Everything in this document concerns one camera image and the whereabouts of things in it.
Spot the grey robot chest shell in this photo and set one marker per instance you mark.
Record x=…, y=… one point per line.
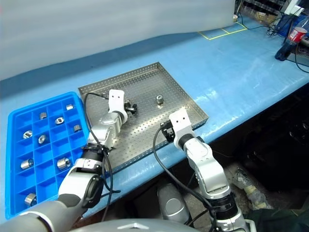
x=135, y=227

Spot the blue device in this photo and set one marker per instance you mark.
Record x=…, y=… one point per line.
x=282, y=23

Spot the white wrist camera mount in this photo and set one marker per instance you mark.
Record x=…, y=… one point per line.
x=116, y=99
x=181, y=120

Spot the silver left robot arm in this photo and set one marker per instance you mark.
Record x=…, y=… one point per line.
x=103, y=130

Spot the blue compartment tray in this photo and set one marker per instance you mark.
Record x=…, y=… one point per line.
x=55, y=145

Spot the perforated metal tray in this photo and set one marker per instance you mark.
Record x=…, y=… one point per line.
x=144, y=120

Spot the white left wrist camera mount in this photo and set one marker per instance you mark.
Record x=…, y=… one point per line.
x=116, y=99

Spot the white backdrop sheet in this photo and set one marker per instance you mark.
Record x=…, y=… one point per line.
x=96, y=24

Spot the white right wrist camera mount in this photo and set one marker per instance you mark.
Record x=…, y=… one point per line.
x=181, y=120

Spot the clear plastic bag of parts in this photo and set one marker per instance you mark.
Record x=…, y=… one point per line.
x=251, y=191

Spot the grey rounded robot leg shell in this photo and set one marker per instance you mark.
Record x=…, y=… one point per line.
x=172, y=205

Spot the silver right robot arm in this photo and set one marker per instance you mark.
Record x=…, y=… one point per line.
x=205, y=164

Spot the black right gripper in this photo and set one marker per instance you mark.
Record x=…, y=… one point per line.
x=167, y=131

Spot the cola bottle with red label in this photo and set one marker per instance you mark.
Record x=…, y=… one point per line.
x=297, y=33

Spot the white power adapter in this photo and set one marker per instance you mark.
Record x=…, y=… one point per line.
x=293, y=8

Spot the yellow tape divided rectangle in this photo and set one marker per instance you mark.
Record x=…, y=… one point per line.
x=227, y=34

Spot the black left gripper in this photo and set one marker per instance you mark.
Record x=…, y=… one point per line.
x=127, y=103

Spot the dark green cloth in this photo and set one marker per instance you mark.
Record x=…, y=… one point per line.
x=277, y=220

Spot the small paper cup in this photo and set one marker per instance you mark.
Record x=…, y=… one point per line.
x=235, y=18

